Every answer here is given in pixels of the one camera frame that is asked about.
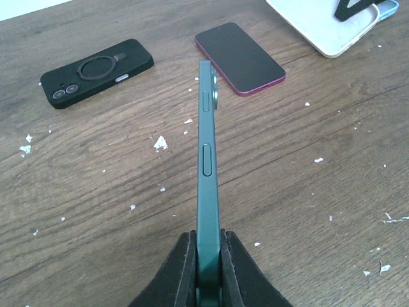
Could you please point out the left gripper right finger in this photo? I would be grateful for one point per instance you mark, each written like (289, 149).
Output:
(243, 283)

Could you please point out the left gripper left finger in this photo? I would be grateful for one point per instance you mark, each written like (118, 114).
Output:
(174, 284)

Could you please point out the light blue phone case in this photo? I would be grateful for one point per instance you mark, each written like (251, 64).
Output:
(387, 8)

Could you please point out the magenta phone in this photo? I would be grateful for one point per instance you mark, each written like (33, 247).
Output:
(242, 62)

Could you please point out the beige phone case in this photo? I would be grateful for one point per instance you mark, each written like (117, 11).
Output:
(316, 22)

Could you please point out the black phone case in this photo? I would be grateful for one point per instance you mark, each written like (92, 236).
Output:
(72, 83)

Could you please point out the dark green phone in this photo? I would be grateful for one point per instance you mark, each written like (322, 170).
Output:
(208, 220)

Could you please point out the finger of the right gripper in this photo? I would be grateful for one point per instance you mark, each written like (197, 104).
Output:
(354, 8)

